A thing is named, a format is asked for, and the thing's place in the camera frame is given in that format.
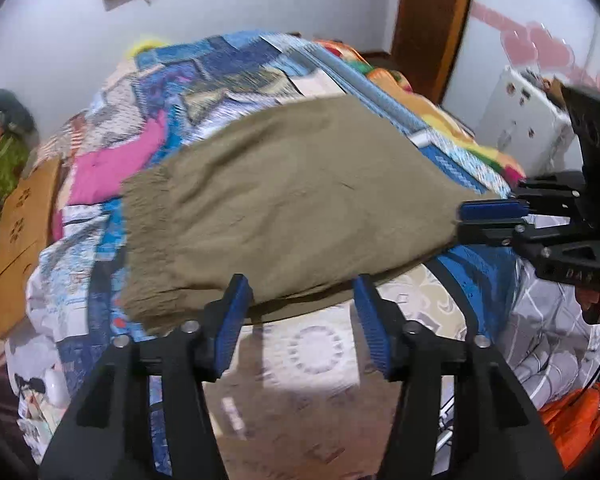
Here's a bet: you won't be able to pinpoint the olive green pants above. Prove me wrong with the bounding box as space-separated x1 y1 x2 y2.
121 96 477 334

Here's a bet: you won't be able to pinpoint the person right hand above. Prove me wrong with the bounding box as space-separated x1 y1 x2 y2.
576 287 600 325

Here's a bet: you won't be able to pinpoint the orange jacket right sleeve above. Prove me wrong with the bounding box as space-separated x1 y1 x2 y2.
539 382 600 470

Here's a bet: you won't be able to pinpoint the white appliance box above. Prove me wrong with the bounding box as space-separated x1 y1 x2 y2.
475 66 574 177

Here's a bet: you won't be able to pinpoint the orange multicolour fleece blanket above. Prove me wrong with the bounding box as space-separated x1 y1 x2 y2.
316 39 526 185

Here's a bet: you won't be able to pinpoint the blue patchwork bedspread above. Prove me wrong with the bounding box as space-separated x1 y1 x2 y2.
5 32 516 479

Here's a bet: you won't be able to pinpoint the brown wooden door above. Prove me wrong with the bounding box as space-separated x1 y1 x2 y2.
391 0 471 104

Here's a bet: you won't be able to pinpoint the wooden carved board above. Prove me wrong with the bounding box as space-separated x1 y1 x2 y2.
0 157 61 339

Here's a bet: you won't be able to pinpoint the pink folded garment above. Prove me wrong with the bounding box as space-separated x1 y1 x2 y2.
52 110 166 242

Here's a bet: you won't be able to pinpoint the green patterned bag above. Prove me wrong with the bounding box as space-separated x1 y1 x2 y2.
0 129 31 236

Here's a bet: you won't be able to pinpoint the yellow fluffy object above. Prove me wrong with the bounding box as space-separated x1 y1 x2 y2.
125 37 169 58

